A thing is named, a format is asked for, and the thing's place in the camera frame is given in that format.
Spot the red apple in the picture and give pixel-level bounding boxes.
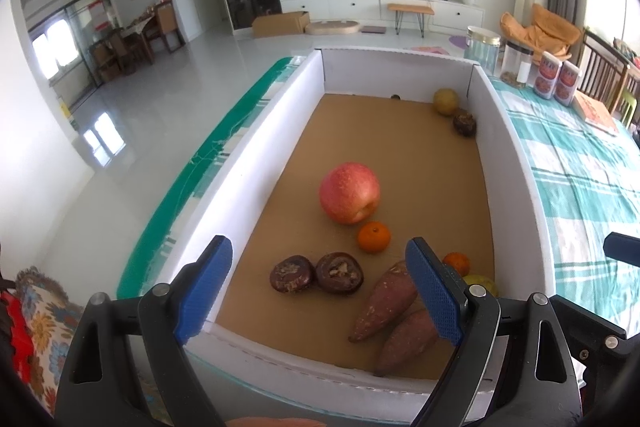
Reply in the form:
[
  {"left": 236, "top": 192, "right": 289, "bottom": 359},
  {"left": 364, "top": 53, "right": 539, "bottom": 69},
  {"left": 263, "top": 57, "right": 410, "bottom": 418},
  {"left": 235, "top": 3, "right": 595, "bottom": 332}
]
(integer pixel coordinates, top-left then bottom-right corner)
[{"left": 319, "top": 162, "right": 381, "bottom": 226}]

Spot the green round fruit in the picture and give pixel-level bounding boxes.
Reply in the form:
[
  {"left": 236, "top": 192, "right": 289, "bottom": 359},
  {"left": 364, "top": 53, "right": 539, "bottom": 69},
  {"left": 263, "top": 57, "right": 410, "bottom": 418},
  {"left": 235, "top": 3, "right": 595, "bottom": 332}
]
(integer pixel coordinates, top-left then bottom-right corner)
[{"left": 462, "top": 274, "right": 499, "bottom": 298}]

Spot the dark brown round fruit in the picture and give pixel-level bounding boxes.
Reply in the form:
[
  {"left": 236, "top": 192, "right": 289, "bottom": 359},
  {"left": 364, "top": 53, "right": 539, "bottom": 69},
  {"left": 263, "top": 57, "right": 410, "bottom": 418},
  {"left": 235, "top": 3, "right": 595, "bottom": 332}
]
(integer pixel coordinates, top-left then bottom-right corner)
[
  {"left": 315, "top": 252, "right": 364, "bottom": 294},
  {"left": 270, "top": 256, "right": 316, "bottom": 294},
  {"left": 453, "top": 112, "right": 477, "bottom": 138}
]

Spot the glass jar with metal lid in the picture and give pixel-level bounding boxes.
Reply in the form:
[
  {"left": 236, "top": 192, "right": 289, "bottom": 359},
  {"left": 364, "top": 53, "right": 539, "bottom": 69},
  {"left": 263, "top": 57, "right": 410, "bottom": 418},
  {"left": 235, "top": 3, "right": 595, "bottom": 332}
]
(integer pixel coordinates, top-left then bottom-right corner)
[{"left": 464, "top": 27, "right": 501, "bottom": 76}]

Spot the glass sliding door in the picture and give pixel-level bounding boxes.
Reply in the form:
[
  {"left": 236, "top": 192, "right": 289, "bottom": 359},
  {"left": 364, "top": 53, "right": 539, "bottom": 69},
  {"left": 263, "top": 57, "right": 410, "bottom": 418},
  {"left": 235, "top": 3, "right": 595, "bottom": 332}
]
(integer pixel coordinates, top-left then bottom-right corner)
[{"left": 27, "top": 0, "right": 119, "bottom": 104}]

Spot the red cloth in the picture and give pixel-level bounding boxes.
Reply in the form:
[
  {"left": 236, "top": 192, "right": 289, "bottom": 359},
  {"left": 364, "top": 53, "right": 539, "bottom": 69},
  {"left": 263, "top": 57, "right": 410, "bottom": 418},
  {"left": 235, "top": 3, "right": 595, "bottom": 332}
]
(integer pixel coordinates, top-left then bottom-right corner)
[{"left": 0, "top": 294, "right": 34, "bottom": 388}]

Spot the teal checked tablecloth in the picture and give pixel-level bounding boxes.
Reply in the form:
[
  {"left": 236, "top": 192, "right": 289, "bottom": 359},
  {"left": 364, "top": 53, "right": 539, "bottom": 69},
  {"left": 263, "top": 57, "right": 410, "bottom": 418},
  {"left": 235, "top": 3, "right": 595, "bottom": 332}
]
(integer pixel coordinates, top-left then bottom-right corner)
[{"left": 116, "top": 57, "right": 640, "bottom": 343}]

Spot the clear plastic container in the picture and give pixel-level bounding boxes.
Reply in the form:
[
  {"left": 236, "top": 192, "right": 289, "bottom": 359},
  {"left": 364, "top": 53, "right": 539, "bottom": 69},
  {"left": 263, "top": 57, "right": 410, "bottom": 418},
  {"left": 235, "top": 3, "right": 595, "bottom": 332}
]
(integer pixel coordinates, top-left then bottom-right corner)
[{"left": 501, "top": 41, "right": 535, "bottom": 86}]

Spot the orange mandarin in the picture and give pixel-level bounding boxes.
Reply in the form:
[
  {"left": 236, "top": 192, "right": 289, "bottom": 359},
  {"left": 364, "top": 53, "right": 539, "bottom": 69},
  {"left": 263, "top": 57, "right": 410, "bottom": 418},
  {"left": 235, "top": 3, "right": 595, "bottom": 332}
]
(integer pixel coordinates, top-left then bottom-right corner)
[
  {"left": 357, "top": 222, "right": 392, "bottom": 254},
  {"left": 442, "top": 252, "right": 471, "bottom": 278}
]

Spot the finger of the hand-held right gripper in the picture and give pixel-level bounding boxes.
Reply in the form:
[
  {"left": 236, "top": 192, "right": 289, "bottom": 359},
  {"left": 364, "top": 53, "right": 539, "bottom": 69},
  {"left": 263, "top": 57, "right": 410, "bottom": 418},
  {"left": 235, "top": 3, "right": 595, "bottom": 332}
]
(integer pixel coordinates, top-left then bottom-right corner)
[
  {"left": 602, "top": 232, "right": 640, "bottom": 267},
  {"left": 550, "top": 297, "right": 627, "bottom": 360}
]

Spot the person's left hand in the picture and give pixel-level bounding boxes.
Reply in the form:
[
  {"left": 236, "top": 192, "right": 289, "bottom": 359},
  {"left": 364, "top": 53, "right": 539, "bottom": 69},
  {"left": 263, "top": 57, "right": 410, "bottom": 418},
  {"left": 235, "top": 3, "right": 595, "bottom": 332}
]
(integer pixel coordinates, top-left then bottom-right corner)
[{"left": 224, "top": 416, "right": 327, "bottom": 427}]

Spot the white printed can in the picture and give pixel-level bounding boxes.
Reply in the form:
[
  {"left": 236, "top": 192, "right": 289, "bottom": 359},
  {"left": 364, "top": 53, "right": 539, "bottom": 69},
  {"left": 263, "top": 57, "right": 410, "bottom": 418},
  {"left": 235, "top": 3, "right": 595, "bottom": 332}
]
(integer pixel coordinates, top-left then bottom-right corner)
[
  {"left": 553, "top": 61, "right": 581, "bottom": 106},
  {"left": 532, "top": 55, "right": 561, "bottom": 100}
]

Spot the yellow-brown round fruit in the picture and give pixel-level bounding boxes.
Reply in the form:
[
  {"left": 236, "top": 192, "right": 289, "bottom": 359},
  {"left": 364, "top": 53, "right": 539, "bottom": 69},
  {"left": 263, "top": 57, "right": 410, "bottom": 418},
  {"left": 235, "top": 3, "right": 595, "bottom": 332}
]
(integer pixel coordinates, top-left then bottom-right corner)
[{"left": 432, "top": 88, "right": 460, "bottom": 115}]

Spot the wooden chair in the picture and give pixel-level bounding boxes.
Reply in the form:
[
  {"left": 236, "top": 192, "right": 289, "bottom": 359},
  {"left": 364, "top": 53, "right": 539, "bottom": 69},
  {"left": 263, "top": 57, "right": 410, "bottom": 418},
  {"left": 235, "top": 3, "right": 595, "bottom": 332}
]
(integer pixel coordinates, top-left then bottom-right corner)
[{"left": 580, "top": 28, "right": 632, "bottom": 118}]

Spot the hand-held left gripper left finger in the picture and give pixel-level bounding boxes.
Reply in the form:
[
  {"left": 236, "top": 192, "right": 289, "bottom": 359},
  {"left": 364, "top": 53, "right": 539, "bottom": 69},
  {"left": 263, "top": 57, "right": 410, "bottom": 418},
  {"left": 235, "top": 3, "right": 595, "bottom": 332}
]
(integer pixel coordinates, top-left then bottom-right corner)
[{"left": 54, "top": 235, "right": 233, "bottom": 427}]

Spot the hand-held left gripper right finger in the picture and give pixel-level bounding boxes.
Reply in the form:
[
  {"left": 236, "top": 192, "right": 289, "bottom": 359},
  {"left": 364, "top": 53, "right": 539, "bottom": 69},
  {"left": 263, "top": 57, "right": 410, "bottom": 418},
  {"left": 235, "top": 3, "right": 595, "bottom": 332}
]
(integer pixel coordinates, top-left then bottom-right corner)
[{"left": 405, "top": 237, "right": 583, "bottom": 427}]

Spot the beige floor cushion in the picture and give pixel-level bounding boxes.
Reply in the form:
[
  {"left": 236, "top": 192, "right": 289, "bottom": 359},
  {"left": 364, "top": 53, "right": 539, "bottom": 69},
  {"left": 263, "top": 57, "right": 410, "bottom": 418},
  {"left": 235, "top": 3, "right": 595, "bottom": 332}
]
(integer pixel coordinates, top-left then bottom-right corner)
[{"left": 304, "top": 19, "right": 361, "bottom": 36}]

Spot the orange armchair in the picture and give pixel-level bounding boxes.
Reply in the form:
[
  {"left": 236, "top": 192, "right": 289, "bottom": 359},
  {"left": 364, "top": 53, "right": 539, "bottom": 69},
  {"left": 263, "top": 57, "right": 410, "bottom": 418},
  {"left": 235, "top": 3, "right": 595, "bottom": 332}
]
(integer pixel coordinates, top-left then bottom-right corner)
[{"left": 500, "top": 3, "right": 584, "bottom": 60}]

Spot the white television console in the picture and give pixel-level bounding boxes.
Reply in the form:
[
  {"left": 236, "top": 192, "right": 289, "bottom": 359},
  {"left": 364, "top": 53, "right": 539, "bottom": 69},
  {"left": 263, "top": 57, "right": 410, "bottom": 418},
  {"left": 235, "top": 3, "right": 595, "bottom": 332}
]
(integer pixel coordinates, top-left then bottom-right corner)
[{"left": 279, "top": 0, "right": 487, "bottom": 34}]

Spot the floral cushion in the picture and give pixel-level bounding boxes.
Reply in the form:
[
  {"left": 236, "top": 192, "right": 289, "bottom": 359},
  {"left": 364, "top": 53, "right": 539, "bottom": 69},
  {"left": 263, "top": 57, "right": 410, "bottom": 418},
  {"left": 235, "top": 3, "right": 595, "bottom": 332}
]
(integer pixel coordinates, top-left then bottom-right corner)
[{"left": 14, "top": 266, "right": 87, "bottom": 414}]

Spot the green plastic stool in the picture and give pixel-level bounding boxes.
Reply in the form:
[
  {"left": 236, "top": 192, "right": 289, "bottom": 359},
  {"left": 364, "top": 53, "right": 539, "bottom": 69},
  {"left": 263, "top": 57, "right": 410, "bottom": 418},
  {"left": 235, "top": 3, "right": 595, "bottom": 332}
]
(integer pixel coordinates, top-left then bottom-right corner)
[{"left": 620, "top": 89, "right": 639, "bottom": 128}]

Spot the white cardboard box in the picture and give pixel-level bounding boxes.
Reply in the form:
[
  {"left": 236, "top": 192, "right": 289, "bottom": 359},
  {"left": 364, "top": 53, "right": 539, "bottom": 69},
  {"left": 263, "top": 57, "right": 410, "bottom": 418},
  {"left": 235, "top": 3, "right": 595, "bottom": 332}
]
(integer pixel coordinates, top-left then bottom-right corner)
[{"left": 170, "top": 48, "right": 558, "bottom": 423}]

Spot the brown sweet potato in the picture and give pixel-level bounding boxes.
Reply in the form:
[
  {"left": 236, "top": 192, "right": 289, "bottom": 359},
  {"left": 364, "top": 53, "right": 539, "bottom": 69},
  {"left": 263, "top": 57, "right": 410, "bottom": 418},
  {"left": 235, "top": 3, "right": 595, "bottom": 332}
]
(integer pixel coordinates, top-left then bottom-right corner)
[
  {"left": 374, "top": 309, "right": 443, "bottom": 378},
  {"left": 348, "top": 259, "right": 421, "bottom": 344}
]

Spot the wooden dining table set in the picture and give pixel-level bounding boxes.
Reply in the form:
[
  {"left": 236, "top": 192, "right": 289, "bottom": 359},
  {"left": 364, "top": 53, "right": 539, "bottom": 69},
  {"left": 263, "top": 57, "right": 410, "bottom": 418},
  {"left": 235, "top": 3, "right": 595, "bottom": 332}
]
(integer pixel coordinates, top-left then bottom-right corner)
[{"left": 89, "top": 1, "right": 184, "bottom": 84}]

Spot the wooden bench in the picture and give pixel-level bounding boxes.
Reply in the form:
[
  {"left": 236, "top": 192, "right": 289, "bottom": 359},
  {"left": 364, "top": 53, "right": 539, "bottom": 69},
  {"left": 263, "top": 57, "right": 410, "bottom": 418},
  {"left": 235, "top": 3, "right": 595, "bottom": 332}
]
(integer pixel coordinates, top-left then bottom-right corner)
[{"left": 387, "top": 3, "right": 435, "bottom": 38}]

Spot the brown cardboard box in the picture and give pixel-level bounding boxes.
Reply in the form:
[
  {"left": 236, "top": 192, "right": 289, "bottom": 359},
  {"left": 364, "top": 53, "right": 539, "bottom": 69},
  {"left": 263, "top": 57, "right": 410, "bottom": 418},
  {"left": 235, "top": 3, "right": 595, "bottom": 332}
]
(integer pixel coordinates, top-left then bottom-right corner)
[{"left": 251, "top": 11, "right": 311, "bottom": 39}]

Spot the orange book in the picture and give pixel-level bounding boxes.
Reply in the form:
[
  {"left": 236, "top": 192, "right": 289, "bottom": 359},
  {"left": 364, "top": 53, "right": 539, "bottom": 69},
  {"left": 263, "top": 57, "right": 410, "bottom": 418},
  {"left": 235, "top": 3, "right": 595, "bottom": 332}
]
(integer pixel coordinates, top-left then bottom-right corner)
[{"left": 572, "top": 93, "right": 621, "bottom": 136}]

